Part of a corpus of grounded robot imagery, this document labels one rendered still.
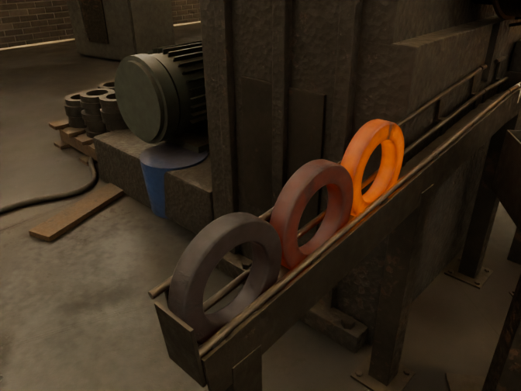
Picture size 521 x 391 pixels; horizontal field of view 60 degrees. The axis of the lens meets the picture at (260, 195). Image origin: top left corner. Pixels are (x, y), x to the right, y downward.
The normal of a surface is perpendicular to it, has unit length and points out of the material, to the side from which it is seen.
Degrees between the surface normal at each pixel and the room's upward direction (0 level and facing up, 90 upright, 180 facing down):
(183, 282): 60
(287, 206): 54
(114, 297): 0
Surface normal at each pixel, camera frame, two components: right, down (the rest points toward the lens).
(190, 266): -0.52, -0.32
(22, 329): -0.01, -0.88
